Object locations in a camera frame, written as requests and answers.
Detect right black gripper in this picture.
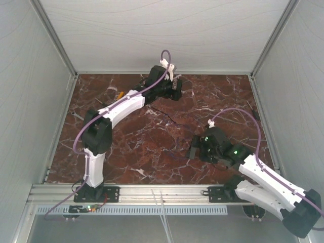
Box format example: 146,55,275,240
185,135,220,164

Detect blue wire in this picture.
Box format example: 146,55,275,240
164,136,189,160

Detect black zip tie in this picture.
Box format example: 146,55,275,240
142,107,177,124

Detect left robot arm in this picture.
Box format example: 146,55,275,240
82,64,182,201

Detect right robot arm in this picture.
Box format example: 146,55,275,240
187,127,322,238

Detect white zip ties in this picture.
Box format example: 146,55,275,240
159,192,174,243

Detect black tool at right edge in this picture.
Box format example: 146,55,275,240
247,101,261,121

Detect silver wrench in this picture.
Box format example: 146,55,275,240
71,111,84,120

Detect small circuit board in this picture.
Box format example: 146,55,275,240
68,204,102,214

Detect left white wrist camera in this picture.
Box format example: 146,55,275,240
160,58,176,81

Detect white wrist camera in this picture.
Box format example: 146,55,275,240
160,58,176,81
208,119,215,128

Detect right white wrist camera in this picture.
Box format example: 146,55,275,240
208,119,215,128

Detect orange handled screwdriver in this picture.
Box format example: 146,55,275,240
95,92,125,107

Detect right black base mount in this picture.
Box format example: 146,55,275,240
201,175,249,203

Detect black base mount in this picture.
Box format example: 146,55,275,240
201,175,249,203
73,183,120,203

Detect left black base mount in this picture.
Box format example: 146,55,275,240
73,183,120,203

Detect aluminium front rail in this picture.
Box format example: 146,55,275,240
27,184,301,206

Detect blue slotted cable duct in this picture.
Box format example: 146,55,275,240
50,205,228,216

